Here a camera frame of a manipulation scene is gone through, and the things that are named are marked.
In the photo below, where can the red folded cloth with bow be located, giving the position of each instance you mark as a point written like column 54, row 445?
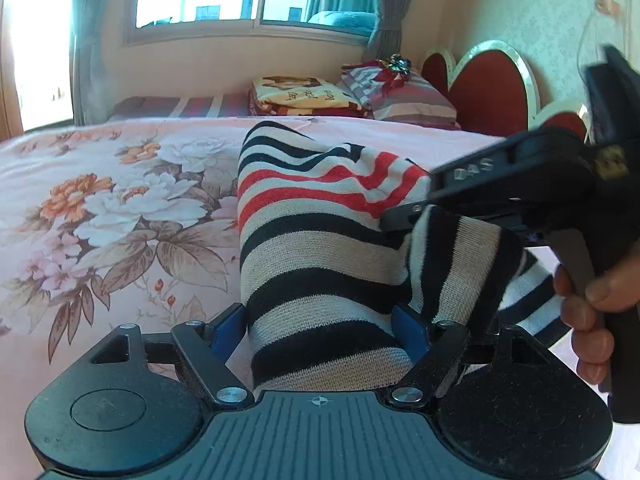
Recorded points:
column 393, row 72

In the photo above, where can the person's right hand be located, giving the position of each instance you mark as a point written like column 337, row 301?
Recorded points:
column 615, row 291

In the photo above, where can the red heart-shaped headboard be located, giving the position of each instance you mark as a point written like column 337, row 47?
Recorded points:
column 494, row 91

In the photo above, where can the brown wooden door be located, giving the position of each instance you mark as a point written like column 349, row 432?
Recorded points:
column 10, row 115

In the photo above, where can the grey right curtain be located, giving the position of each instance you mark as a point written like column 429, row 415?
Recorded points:
column 385, row 38

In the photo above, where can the yellow red folded blanket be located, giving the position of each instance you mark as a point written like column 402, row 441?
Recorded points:
column 301, row 96

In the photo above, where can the striped pillow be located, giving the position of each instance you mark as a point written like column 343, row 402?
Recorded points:
column 417, row 103

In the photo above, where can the grey curtain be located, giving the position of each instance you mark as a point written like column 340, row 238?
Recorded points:
column 385, row 38
column 91, row 85

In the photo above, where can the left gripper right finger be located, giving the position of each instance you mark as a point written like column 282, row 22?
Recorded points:
column 435, row 351

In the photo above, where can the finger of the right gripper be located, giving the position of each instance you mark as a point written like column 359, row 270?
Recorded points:
column 403, row 218

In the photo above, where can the window with white frame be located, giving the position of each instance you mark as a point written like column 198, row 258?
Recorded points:
column 342, row 21

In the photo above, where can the pink floral bed sheet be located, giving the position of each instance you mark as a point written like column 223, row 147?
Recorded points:
column 113, row 235

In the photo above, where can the grey left curtain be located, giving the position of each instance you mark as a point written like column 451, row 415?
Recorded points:
column 91, row 85

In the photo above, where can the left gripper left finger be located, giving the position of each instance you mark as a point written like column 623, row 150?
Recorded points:
column 203, row 350

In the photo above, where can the striped knit sweater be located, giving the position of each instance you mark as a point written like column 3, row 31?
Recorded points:
column 320, row 277

